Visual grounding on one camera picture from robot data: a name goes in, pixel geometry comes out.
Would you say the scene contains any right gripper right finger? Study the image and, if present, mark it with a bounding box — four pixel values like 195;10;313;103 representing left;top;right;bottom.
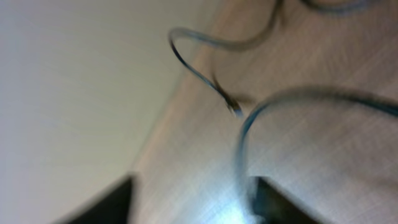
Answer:
250;177;321;224

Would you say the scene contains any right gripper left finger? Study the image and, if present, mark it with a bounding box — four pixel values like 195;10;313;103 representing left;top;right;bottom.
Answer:
59;176;134;224

